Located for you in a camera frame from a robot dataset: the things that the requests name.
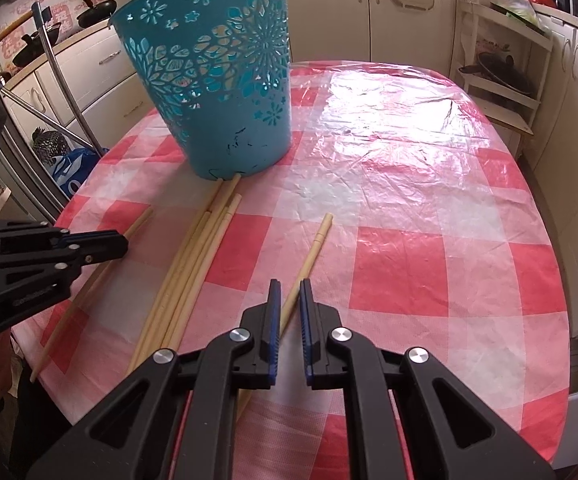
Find teal cutout plastic basket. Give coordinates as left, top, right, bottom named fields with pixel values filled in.
left=108, top=0, right=292, bottom=182

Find white shelf rack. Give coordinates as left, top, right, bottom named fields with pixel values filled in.
left=456, top=0, right=555, bottom=136

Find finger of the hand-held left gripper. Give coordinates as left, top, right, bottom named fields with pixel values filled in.
left=0, top=239, right=130, bottom=343
left=0, top=220, right=122, bottom=250

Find black woven holder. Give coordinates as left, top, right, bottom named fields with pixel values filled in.
left=31, top=127, right=72, bottom=163

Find blue white plastic bag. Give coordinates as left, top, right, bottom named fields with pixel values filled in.
left=51, top=147, right=102, bottom=198

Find pink wall decoration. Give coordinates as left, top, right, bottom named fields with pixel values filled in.
left=0, top=0, right=120, bottom=66

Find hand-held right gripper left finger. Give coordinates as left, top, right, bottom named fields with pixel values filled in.
left=26, top=279, right=283, bottom=480

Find bundle of bamboo chopsticks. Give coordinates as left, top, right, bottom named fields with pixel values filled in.
left=131, top=174, right=244, bottom=373

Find green plastic bag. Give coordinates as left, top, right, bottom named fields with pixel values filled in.
left=489, top=0, right=552, bottom=36

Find long bamboo chopstick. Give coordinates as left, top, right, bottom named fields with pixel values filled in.
left=236, top=213, right=333, bottom=423
left=30, top=208, right=155, bottom=383

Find cream kitchen drawer unit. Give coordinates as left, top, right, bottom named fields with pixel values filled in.
left=6, top=25, right=155, bottom=141

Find chrome tube frame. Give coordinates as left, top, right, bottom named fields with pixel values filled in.
left=1, top=2, right=110, bottom=158

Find black pan with lid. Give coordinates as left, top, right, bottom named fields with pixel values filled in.
left=459, top=52, right=537, bottom=96

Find black frying pan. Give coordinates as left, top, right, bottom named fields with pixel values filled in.
left=11, top=22, right=64, bottom=68

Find black wok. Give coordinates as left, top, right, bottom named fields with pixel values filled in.
left=76, top=0, right=120, bottom=28

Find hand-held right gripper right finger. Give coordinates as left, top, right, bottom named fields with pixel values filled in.
left=298, top=279, right=555, bottom=480

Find cream kitchen door cabinets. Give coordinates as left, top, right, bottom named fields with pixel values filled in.
left=289, top=0, right=470, bottom=78

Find red white checkered tablecloth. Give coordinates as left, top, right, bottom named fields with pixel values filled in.
left=11, top=60, right=570, bottom=480

